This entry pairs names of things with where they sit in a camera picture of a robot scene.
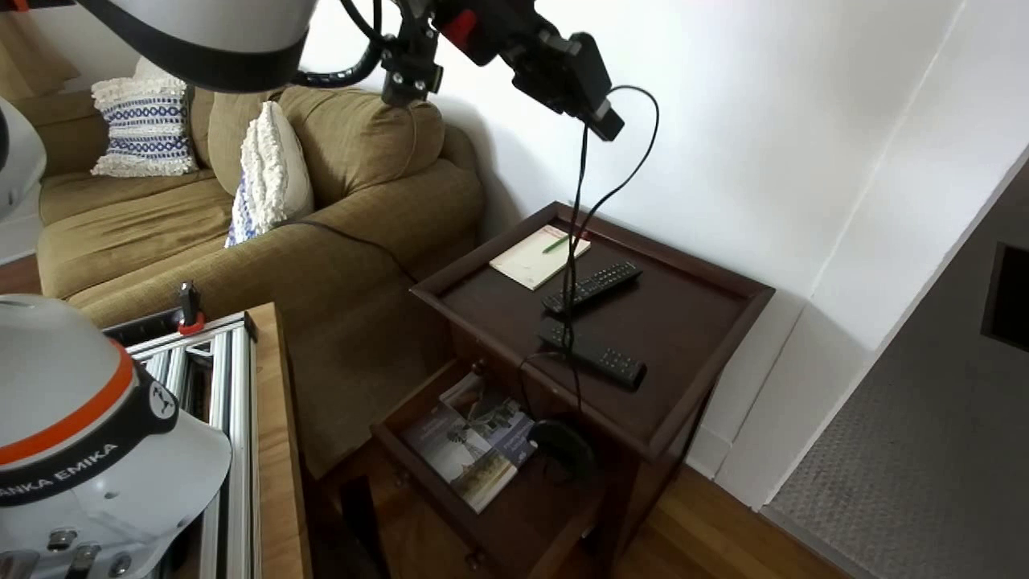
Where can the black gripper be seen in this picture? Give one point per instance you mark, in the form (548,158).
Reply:
(536,53)

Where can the dark wooden cabinet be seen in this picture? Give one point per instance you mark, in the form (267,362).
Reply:
(685,323)

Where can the wooden cabinet drawer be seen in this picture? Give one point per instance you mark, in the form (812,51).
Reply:
(536,533)

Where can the green pen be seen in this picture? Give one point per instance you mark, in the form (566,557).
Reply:
(557,245)

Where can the cream paper notepad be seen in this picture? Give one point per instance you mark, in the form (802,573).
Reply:
(525,263)

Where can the black remote control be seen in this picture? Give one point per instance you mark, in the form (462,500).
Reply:
(600,286)
(604,359)

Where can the New Jersey Pennsylvania map brochure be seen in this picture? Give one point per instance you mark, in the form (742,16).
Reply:
(499,418)

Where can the olive fabric sofa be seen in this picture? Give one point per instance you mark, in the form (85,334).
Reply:
(321,277)

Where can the white ribbed pillow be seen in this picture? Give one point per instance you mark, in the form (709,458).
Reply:
(275,171)

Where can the Iowa Nebraska map brochure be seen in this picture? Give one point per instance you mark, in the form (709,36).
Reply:
(467,462)

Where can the red black clamp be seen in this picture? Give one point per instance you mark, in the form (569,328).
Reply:
(188,307)

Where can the blue striped white pillow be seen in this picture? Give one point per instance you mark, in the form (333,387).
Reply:
(145,131)

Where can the light wooden stand board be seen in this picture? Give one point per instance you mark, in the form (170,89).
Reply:
(278,453)

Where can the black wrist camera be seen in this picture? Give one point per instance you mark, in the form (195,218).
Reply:
(411,68)

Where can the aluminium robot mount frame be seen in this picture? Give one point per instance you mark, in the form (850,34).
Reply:
(228,396)

